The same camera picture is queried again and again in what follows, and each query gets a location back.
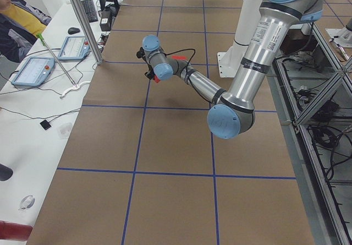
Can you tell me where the seated person yellow shirt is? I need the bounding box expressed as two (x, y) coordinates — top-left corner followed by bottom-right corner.
(1, 0), (52, 63)

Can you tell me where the aluminium frame post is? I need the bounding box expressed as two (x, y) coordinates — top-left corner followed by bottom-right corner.
(70, 0), (103, 65)

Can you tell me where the left teach pendant tablet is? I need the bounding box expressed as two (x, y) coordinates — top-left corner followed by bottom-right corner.
(11, 57), (56, 87)

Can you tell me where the red block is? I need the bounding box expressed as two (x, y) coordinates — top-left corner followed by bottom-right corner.
(154, 75), (160, 83)

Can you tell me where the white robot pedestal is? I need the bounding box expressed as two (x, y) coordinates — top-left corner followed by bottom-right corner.
(217, 0), (263, 78)

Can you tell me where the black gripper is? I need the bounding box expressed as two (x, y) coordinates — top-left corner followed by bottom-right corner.
(145, 64), (155, 80)

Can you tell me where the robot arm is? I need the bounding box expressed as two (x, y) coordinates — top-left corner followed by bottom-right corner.
(136, 0), (323, 139)

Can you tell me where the red cylinder object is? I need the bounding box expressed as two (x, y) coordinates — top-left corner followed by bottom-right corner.
(1, 221), (33, 241)

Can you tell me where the black keyboard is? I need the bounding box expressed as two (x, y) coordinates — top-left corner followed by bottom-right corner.
(81, 0), (98, 23)

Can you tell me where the right teach pendant tablet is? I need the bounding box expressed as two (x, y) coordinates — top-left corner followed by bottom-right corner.
(58, 36), (90, 61)

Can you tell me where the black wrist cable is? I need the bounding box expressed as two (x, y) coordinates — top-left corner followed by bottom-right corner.
(164, 48), (196, 72)

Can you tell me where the black computer mouse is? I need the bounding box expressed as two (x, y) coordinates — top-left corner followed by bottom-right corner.
(67, 27), (80, 35)

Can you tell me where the brown paper table mat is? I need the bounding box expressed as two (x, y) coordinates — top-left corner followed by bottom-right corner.
(29, 0), (315, 244)

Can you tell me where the teach pendant tablet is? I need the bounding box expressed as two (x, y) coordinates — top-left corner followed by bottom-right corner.
(58, 36), (90, 61)
(11, 57), (56, 87)

